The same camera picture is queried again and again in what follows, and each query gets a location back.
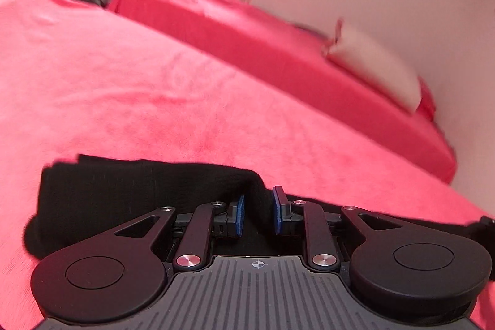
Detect black pants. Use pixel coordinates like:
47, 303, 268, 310
23, 155, 494, 259

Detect near bed pink sheet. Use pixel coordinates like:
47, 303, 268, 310
1, 0, 482, 329

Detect far bed red sheet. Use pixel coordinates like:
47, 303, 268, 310
108, 0, 457, 182

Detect cream pillow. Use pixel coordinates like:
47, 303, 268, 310
322, 18, 422, 113

